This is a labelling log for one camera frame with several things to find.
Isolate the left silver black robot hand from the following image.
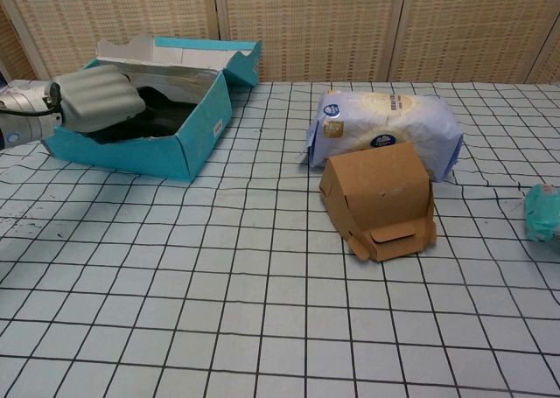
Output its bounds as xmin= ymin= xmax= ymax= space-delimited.
xmin=52 ymin=64 xmax=148 ymax=135

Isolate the teal cardboard shoe box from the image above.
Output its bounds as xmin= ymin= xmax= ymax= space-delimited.
xmin=40 ymin=31 xmax=263 ymax=182

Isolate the brown cardboard takeaway box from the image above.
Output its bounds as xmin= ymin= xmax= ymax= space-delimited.
xmin=318 ymin=140 xmax=438 ymax=263

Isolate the blue checkered tablecloth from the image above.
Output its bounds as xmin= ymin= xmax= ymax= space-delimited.
xmin=0 ymin=79 xmax=560 ymax=398

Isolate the woven bamboo folding screen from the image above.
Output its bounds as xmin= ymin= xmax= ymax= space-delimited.
xmin=0 ymin=0 xmax=560 ymax=85

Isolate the blue white tissue pack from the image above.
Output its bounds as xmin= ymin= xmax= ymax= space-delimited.
xmin=301 ymin=88 xmax=465 ymax=184

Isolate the teal plastic snack bag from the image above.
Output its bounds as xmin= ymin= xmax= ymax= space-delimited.
xmin=523 ymin=183 xmax=560 ymax=242

